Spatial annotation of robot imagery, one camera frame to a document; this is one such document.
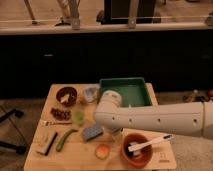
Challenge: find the blue sponge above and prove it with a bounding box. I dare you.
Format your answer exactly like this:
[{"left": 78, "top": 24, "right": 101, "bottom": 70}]
[{"left": 82, "top": 124, "right": 103, "bottom": 142}]

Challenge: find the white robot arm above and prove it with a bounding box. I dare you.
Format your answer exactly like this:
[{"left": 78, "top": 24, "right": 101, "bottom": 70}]
[{"left": 94, "top": 90, "right": 213, "bottom": 139}]

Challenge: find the orange terracotta bowl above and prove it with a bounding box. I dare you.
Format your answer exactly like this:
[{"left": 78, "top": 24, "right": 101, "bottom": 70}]
[{"left": 120, "top": 133, "right": 153, "bottom": 169}]

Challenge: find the orange round fruit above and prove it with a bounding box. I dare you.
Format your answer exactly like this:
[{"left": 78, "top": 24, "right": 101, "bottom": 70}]
[{"left": 95, "top": 144, "right": 110, "bottom": 159}]

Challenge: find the small light green cup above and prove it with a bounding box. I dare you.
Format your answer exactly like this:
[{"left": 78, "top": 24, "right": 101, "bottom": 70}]
[{"left": 72, "top": 110, "right": 84, "bottom": 126}]

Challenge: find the green plastic tray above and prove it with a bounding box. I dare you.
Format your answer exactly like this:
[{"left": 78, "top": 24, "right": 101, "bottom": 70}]
[{"left": 99, "top": 77, "right": 152, "bottom": 107}]

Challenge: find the white brush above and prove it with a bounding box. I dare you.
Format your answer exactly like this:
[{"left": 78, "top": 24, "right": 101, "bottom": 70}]
[{"left": 128, "top": 134, "right": 173, "bottom": 152}]

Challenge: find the green cucumber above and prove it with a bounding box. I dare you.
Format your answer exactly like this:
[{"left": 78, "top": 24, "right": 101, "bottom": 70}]
[{"left": 56, "top": 128, "right": 78, "bottom": 152}]

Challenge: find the dark red bowl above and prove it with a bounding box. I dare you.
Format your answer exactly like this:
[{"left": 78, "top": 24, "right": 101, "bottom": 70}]
[{"left": 56, "top": 87, "right": 77, "bottom": 107}]

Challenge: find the black chair base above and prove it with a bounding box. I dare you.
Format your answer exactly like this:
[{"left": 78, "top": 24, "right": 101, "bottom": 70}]
[{"left": 0, "top": 106, "right": 27, "bottom": 154}]

